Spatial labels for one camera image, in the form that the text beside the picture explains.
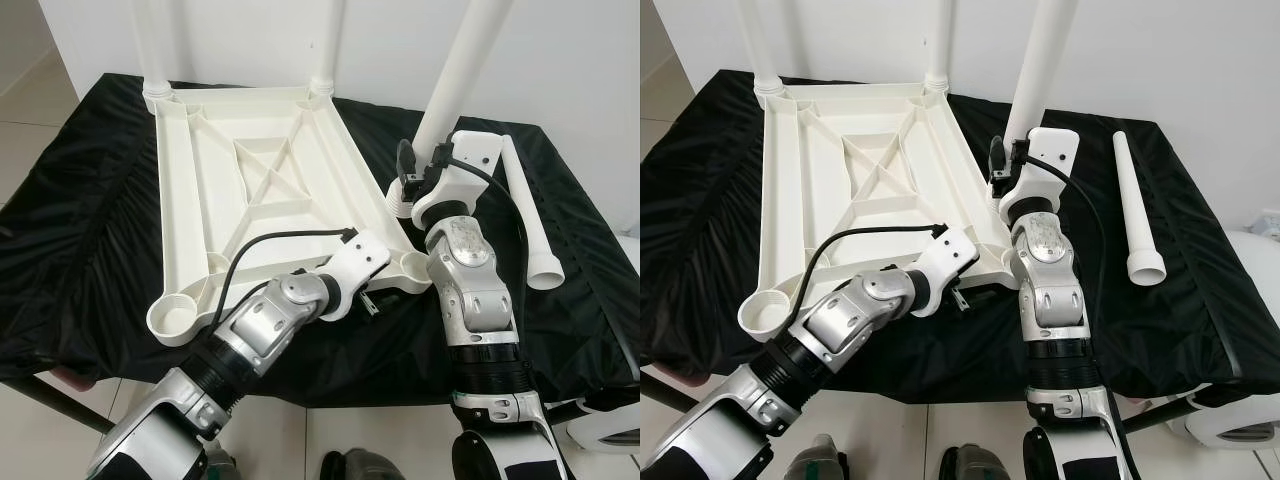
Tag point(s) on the black cloth table cover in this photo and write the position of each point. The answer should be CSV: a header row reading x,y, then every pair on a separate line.
x,y
1200,320
580,320

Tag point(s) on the grey robot left foot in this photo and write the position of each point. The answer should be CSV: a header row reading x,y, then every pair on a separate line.
x,y
820,460
220,465

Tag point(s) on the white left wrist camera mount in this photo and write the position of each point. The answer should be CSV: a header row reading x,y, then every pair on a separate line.
x,y
945,258
355,262

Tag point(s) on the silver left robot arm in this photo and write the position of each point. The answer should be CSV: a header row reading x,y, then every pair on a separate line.
x,y
850,325
260,330

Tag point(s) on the black metal table leg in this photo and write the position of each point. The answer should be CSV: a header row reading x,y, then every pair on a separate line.
x,y
1160,418
55,405
568,410
668,388

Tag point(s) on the white round appliance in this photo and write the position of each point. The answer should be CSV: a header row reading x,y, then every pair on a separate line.
x,y
1245,430
610,430

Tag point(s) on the white plastic children table top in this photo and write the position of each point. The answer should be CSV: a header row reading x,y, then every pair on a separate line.
x,y
200,190
800,190

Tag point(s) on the white plastic table leg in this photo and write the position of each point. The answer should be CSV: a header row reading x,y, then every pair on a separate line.
x,y
455,80
762,50
530,220
1040,60
938,40
158,50
328,40
1138,210

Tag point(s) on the grey robot foot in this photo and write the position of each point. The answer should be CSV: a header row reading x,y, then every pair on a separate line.
x,y
220,465
975,465
362,468
820,460

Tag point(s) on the grey robot right foot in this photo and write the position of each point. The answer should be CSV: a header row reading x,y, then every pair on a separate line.
x,y
362,468
975,465

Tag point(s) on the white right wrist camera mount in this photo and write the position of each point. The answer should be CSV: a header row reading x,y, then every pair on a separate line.
x,y
470,155
1050,150

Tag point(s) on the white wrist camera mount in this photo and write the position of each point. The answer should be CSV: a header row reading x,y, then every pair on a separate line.
x,y
355,262
945,258
470,155
1050,150

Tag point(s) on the white wall socket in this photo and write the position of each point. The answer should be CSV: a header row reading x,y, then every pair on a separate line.
x,y
1270,222

